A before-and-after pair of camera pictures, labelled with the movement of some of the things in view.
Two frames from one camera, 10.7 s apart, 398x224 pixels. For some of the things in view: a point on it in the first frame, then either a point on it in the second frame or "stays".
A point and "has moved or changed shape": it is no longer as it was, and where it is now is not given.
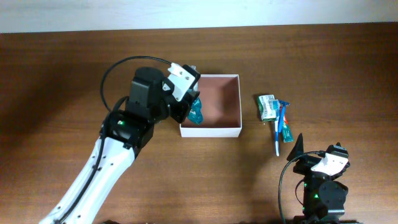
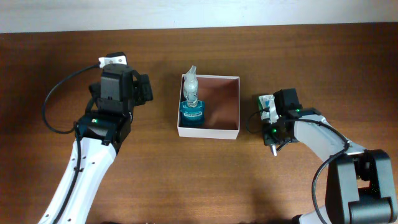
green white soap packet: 265,104 stays
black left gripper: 181,106 → 140,90
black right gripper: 305,162 → 269,139
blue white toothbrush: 276,106 has moved or changed shape
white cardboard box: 221,98 stays
